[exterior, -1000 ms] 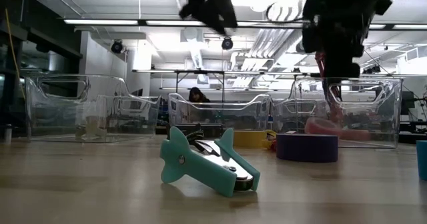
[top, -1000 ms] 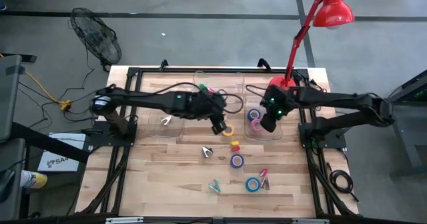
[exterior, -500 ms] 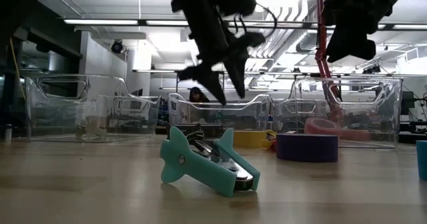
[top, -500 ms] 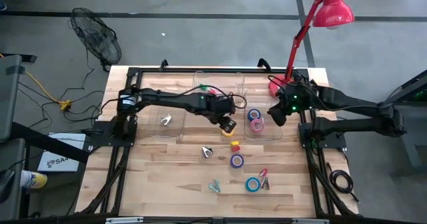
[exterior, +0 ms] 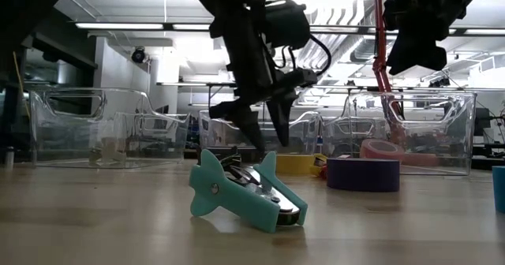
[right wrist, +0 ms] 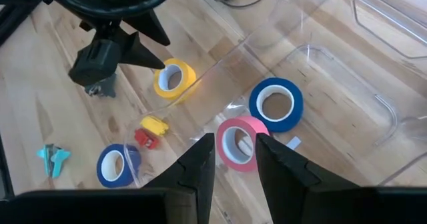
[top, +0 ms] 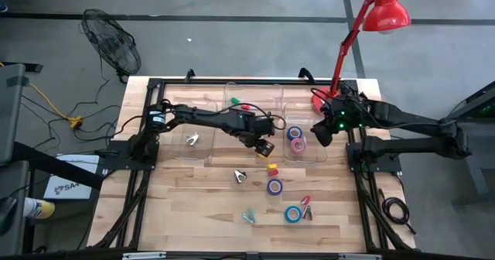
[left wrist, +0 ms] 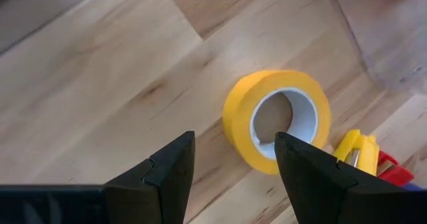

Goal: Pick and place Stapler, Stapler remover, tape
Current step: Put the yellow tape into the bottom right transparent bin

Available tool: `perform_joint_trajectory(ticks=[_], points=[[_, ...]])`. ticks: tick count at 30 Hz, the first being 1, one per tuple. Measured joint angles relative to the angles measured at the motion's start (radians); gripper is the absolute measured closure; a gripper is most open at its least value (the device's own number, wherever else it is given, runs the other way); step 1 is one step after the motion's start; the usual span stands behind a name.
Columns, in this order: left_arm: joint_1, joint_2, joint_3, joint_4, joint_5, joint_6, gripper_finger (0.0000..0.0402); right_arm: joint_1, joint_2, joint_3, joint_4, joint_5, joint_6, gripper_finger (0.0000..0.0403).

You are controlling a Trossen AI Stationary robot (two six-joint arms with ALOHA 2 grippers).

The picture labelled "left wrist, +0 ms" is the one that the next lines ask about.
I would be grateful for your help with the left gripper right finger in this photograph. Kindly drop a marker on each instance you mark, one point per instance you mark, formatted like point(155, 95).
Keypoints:
point(333, 197)

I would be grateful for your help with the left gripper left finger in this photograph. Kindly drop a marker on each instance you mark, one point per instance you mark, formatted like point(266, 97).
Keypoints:
point(160, 190)

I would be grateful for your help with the yellow mini stapler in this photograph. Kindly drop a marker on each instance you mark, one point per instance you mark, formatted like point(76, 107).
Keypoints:
point(367, 150)

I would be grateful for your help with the yellow tape roll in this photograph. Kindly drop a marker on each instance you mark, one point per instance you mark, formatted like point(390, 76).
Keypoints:
point(240, 124)

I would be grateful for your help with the clear plastic bin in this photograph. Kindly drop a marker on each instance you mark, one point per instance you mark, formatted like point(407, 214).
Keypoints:
point(393, 50)

